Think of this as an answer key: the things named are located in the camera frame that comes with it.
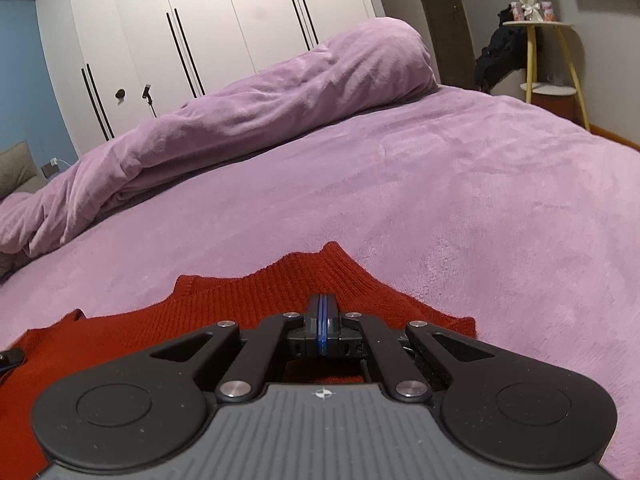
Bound pink cups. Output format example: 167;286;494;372
509;2;559;24

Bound grey pillow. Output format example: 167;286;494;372
0;140;41;201

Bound white wardrobe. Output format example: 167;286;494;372
35;0;387;162

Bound dark clothes pile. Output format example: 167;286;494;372
473;9;530;94

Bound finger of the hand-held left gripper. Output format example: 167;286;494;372
0;348;26;372

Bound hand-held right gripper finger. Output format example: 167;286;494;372
323;293;497;404
149;293;326;404

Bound red knit cardigan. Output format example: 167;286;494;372
0;241;476;480

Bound white charger with cable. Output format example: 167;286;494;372
40;157;77;179

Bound yellow legged side table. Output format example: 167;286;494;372
502;19;591;129

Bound purple duvet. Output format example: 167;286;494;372
0;16;440;256

